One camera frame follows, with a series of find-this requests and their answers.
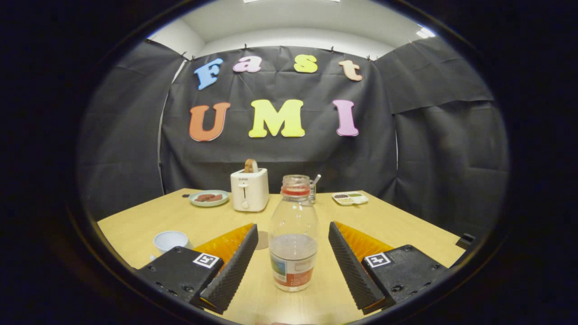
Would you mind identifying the wooden table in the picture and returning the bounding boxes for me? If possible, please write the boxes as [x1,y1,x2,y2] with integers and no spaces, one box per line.
[97,188,466,325]

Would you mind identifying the clear plastic juice bottle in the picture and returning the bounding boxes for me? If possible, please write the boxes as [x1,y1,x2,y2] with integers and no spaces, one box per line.
[268,175,319,293]

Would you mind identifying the white divided sauce dish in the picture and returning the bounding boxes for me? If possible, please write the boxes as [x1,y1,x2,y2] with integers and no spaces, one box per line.
[332,192,369,206]

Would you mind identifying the pale green plate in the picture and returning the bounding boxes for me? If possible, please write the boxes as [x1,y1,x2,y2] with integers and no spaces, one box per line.
[189,190,230,208]

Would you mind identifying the metal wire utensil holder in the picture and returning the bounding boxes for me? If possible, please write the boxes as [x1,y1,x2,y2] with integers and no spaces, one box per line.
[309,174,322,204]

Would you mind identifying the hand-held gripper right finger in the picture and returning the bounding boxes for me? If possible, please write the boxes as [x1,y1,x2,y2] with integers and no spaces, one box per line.
[328,221,452,316]

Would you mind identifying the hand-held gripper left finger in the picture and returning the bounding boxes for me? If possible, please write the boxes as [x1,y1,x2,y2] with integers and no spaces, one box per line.
[135,223,259,315]

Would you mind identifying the white toaster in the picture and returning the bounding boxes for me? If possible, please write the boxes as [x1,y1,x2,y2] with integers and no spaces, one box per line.
[230,168,270,213]

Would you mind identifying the light blue cup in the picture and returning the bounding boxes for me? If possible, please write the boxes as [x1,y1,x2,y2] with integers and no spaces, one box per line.
[153,231,189,254]

